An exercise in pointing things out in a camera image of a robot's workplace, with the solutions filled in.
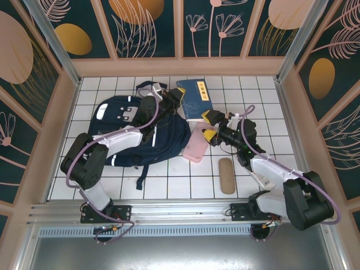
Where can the pink pencil case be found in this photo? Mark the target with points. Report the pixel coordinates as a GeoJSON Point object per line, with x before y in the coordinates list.
{"type": "Point", "coordinates": [195, 146]}

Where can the aluminium front rail frame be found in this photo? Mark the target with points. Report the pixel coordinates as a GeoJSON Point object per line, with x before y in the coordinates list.
{"type": "Point", "coordinates": [180, 209]}

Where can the white packet red print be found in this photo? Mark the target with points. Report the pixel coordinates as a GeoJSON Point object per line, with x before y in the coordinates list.
{"type": "Point", "coordinates": [265, 182]}

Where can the tan glasses case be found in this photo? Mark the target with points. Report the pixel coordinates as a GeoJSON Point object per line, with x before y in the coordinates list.
{"type": "Point", "coordinates": [227, 175]}

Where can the navy blue student backpack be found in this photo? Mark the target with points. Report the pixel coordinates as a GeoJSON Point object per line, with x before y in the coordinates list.
{"type": "Point", "coordinates": [168, 132]}

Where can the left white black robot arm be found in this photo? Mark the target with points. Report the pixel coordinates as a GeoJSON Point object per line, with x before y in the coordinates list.
{"type": "Point", "coordinates": [121, 139]}

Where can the blue book four-character label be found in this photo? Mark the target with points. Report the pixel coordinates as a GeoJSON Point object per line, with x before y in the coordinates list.
{"type": "Point", "coordinates": [194, 98]}

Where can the aluminium table side rail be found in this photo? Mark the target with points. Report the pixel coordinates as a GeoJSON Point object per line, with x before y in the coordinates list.
{"type": "Point", "coordinates": [289, 112]}
{"type": "Point", "coordinates": [71, 111]}

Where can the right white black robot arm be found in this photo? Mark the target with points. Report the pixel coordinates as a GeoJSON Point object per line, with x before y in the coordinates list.
{"type": "Point", "coordinates": [270, 168]}

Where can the aluminium corner post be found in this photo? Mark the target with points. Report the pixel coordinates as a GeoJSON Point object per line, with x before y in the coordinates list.
{"type": "Point", "coordinates": [60, 53]}
{"type": "Point", "coordinates": [295, 42]}

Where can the grey metal sheet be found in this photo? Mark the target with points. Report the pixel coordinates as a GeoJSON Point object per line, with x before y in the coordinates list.
{"type": "Point", "coordinates": [180, 253]}

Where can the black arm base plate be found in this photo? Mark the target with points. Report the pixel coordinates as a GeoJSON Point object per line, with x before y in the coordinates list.
{"type": "Point", "coordinates": [239, 213]}
{"type": "Point", "coordinates": [123, 212]}

